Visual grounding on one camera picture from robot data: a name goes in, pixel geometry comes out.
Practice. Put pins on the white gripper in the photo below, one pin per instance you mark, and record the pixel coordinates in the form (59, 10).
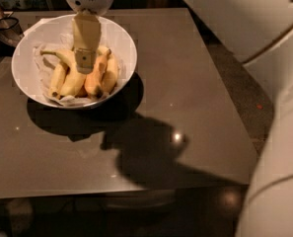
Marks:
(87, 32)

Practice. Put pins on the large yellow banana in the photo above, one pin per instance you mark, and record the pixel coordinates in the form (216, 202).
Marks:
(74, 80)

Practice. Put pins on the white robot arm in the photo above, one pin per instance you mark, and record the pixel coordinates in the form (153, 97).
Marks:
(260, 35)

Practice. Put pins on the white bowl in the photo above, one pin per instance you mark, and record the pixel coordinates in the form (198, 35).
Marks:
(24, 69)

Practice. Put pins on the small yellow banana left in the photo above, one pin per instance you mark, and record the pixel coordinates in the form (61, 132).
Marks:
(57, 80)

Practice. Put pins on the orange ripe banana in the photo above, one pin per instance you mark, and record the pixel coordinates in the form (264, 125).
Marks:
(93, 82)

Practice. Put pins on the yellow banana right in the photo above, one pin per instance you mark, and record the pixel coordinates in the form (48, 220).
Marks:
(110, 77)

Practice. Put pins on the white paper lining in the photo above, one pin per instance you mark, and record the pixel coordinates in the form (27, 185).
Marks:
(44, 64)

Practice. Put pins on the dark bag with strap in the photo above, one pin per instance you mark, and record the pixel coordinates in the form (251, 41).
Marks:
(10, 34)

